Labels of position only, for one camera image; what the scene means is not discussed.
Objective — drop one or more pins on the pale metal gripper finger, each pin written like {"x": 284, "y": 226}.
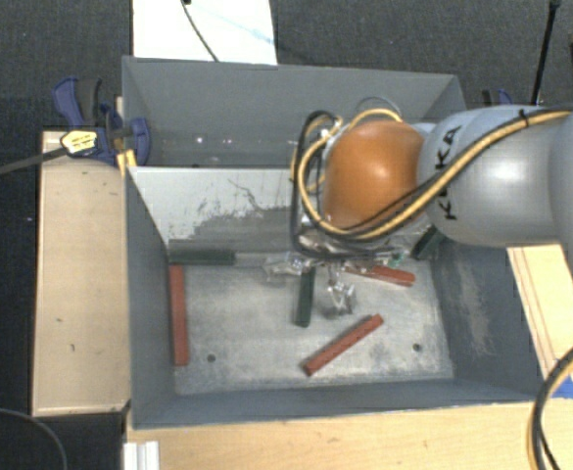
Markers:
{"x": 286, "y": 267}
{"x": 339, "y": 292}

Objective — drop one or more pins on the dark green flat block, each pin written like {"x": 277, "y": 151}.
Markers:
{"x": 202, "y": 256}
{"x": 304, "y": 299}
{"x": 426, "y": 244}

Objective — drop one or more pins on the red-brown flat block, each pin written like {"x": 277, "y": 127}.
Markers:
{"x": 344, "y": 344}
{"x": 179, "y": 316}
{"x": 393, "y": 275}

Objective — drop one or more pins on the grey metal bin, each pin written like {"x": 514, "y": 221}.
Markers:
{"x": 247, "y": 341}

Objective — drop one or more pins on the pale wood board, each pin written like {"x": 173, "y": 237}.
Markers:
{"x": 80, "y": 282}

